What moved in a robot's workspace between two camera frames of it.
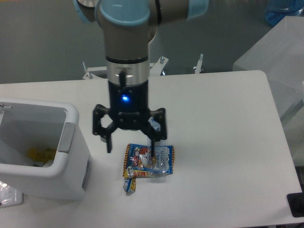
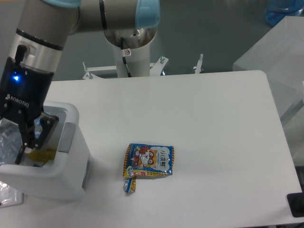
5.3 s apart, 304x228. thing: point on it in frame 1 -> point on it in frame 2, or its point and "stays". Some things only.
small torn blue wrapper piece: (129, 185) stays
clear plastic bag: (157, 165) -> (11, 141)
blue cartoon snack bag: (139, 163) stays
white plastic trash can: (25, 124) stays
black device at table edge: (296, 201) stays
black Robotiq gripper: (128, 109) -> (23, 89)
